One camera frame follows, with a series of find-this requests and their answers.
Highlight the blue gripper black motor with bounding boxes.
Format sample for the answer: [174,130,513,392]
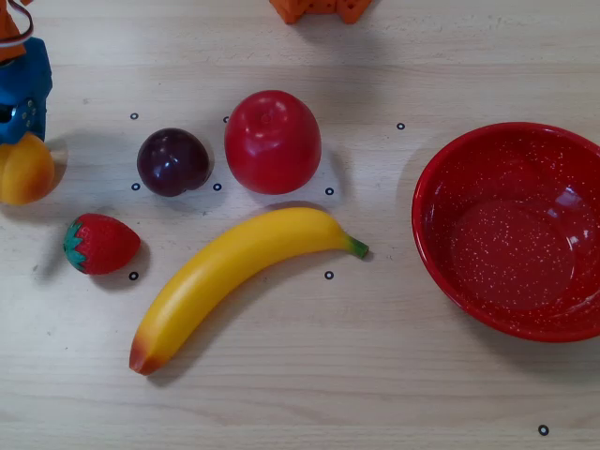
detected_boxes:
[0,37,53,145]

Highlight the yellow orange toy peach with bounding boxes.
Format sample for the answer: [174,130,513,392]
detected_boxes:
[0,132,56,206]

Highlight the orange robot base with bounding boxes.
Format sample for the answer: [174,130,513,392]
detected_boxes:
[269,0,376,25]

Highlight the red speckled enamel bowl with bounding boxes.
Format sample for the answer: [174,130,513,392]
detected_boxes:
[411,122,600,343]

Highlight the red toy strawberry green leaves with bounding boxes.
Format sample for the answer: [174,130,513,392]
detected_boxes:
[62,212,142,276]

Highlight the dark purple toy plum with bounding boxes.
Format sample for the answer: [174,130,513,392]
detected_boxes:
[136,127,212,198]

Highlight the red toy apple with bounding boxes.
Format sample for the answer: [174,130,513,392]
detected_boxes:
[223,89,323,196]

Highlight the yellow toy banana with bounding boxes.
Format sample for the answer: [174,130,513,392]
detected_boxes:
[128,206,370,377]

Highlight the white red servo cable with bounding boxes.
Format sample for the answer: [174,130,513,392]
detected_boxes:
[0,0,37,53]

